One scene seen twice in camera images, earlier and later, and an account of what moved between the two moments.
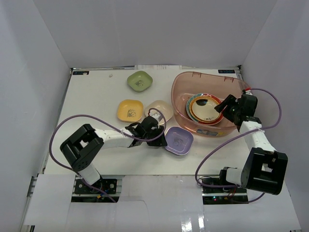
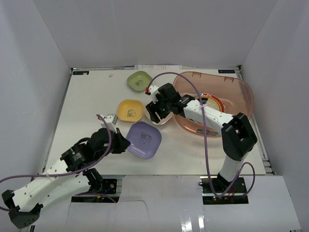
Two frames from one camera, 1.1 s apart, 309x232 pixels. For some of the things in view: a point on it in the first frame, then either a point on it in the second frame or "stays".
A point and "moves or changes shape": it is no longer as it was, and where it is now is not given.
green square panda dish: x=139 y=80 stays
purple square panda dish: x=179 y=141 moves or changes shape
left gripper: x=158 y=137 → x=119 y=141
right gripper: x=230 y=100 → x=152 y=107
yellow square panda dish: x=130 y=110 stays
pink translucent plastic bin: x=186 y=84 stays
